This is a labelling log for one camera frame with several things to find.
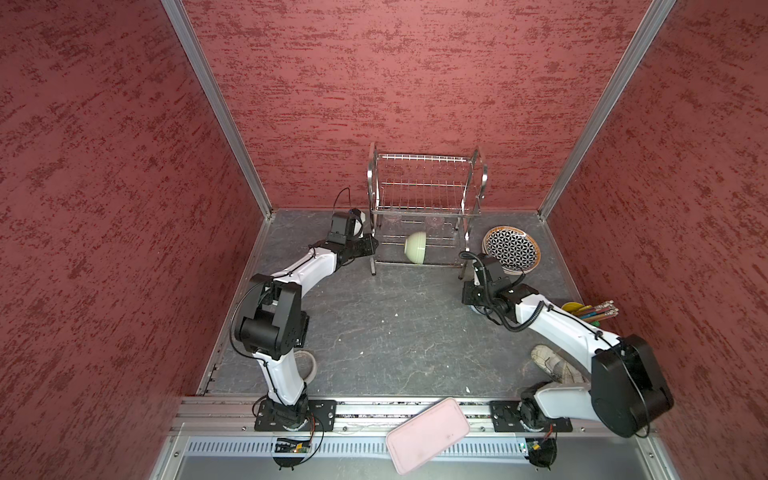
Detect white patterned plate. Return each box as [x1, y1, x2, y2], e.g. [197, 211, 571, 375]
[482, 226, 541, 275]

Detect pale green bowl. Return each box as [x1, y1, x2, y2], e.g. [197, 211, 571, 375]
[404, 231, 427, 265]

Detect steel two-tier dish rack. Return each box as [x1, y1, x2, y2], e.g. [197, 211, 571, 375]
[366, 144, 488, 279]

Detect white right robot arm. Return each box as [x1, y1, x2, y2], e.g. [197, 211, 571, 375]
[459, 251, 674, 438]

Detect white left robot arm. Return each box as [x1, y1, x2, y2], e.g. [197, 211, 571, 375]
[230, 233, 378, 409]

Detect yellow pen cup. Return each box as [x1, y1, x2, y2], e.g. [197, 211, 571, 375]
[562, 302, 585, 314]

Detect coloured pens bundle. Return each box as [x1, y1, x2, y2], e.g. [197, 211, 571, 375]
[576, 301, 619, 326]

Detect masking tape roll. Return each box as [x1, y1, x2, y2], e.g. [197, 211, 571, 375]
[294, 349, 318, 385]

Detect pink tray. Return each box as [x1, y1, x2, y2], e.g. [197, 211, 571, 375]
[385, 398, 470, 475]

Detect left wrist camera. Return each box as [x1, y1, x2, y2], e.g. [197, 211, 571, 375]
[348, 208, 366, 238]

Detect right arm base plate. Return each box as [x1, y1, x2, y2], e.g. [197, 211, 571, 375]
[489, 400, 573, 434]

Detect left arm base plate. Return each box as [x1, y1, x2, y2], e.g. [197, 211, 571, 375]
[254, 399, 338, 432]

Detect aluminium front rail frame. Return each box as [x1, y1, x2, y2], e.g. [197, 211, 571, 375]
[151, 396, 678, 479]

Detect aluminium corner post left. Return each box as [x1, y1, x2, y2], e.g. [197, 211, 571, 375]
[161, 0, 273, 221]

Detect aluminium corner post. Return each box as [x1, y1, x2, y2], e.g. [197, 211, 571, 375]
[538, 0, 676, 222]
[161, 0, 273, 221]

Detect aluminium corner post right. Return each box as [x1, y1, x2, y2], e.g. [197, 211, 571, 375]
[538, 0, 676, 222]

